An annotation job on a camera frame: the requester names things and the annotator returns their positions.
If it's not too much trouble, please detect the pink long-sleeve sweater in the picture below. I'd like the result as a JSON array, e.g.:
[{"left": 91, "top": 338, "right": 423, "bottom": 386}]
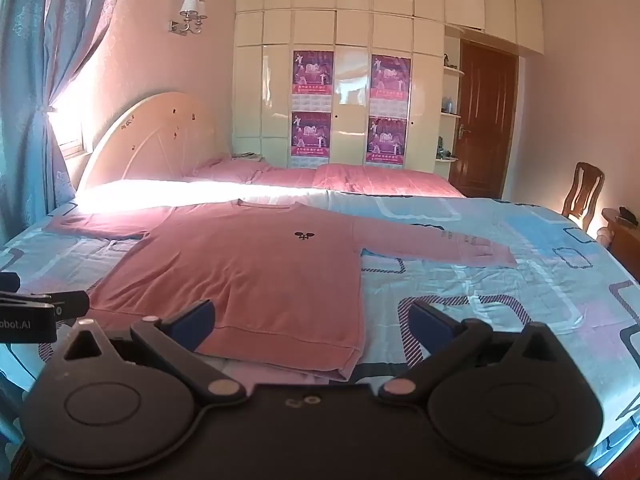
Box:
[{"left": 42, "top": 199, "right": 518, "bottom": 383}]

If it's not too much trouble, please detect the cream arched headboard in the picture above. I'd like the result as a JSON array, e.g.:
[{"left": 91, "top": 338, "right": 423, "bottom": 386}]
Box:
[{"left": 76, "top": 91, "right": 219, "bottom": 192}]

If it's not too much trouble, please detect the blue patterned curtain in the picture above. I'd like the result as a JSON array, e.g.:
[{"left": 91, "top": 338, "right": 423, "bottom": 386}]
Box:
[{"left": 0, "top": 0, "right": 132, "bottom": 281}]

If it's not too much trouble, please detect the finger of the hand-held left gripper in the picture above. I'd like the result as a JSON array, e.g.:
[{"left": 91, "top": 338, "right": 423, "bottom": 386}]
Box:
[{"left": 51, "top": 289, "right": 91, "bottom": 320}]

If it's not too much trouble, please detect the pink pillow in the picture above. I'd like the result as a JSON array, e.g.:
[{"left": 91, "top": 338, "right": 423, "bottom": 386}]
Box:
[{"left": 192, "top": 156, "right": 273, "bottom": 184}]

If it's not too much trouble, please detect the wall lamp with white shades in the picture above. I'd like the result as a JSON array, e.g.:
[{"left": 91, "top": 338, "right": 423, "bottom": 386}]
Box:
[{"left": 168, "top": 0, "right": 209, "bottom": 37}]

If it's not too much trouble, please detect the wooden chair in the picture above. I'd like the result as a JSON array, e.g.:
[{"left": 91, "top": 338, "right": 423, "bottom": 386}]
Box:
[{"left": 560, "top": 162, "right": 605, "bottom": 234}]

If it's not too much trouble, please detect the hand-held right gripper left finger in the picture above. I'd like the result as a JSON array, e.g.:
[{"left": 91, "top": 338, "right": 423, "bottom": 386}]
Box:
[{"left": 61, "top": 299, "right": 247, "bottom": 407}]

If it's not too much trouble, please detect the white corner shelf unit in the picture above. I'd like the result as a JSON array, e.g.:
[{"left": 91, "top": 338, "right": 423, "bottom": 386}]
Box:
[{"left": 436, "top": 35, "right": 467, "bottom": 164}]

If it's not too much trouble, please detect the pink bedspread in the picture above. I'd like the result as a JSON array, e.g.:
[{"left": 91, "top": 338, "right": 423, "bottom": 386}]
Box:
[{"left": 187, "top": 157, "right": 467, "bottom": 199}]

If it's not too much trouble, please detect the wooden side table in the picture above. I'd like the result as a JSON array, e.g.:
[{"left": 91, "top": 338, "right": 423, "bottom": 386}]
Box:
[{"left": 601, "top": 207, "right": 640, "bottom": 282}]

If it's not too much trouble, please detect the purple wall poster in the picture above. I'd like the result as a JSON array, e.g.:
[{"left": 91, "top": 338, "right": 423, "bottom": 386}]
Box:
[
  {"left": 292, "top": 50, "right": 335, "bottom": 97},
  {"left": 366, "top": 116, "right": 409, "bottom": 165},
  {"left": 290, "top": 111, "right": 333, "bottom": 169},
  {"left": 369, "top": 54, "right": 412, "bottom": 100}
]

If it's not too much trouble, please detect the brown wooden door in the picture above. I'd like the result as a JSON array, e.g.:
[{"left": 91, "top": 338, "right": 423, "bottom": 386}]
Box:
[{"left": 448, "top": 40, "right": 519, "bottom": 199}]

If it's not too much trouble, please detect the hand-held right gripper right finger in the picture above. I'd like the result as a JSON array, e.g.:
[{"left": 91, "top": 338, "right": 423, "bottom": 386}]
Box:
[{"left": 377, "top": 299, "right": 569, "bottom": 405}]

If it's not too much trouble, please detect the window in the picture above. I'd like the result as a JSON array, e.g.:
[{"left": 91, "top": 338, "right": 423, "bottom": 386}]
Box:
[{"left": 50, "top": 80, "right": 97, "bottom": 160}]

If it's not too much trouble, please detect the cream glossy wardrobe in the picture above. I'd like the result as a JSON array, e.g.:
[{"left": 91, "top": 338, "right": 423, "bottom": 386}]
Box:
[{"left": 231, "top": 0, "right": 544, "bottom": 171}]

